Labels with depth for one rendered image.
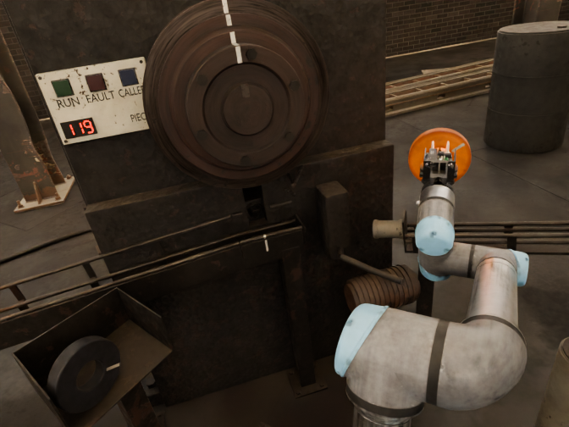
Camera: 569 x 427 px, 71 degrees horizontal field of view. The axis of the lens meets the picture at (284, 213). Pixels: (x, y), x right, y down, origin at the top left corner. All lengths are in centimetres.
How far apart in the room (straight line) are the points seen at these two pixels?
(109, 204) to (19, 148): 268
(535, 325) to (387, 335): 148
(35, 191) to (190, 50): 309
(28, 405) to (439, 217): 177
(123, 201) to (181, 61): 46
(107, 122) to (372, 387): 92
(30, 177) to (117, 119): 282
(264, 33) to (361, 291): 77
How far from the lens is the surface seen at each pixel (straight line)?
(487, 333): 62
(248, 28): 100
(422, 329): 60
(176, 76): 99
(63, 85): 118
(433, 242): 87
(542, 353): 193
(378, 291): 127
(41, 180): 395
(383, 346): 59
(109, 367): 105
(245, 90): 94
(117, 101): 117
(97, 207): 125
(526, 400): 176
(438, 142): 113
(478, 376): 59
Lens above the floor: 135
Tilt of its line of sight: 29 degrees down
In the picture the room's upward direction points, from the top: 8 degrees counter-clockwise
